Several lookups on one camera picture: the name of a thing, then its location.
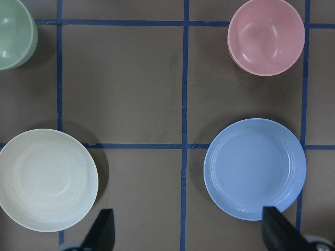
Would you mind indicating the cream white plate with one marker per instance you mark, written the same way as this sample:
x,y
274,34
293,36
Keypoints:
x,y
49,180

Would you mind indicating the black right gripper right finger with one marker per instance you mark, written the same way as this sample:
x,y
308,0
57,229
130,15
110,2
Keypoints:
x,y
279,234

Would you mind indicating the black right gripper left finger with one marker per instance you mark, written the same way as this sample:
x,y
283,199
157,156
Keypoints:
x,y
101,235

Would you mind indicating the pink bowl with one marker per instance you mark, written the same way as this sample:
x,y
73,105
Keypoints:
x,y
266,38

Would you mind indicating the blue plate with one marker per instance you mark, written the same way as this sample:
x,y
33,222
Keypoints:
x,y
254,163

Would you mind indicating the green bowl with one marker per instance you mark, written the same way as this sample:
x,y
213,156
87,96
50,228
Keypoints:
x,y
19,34

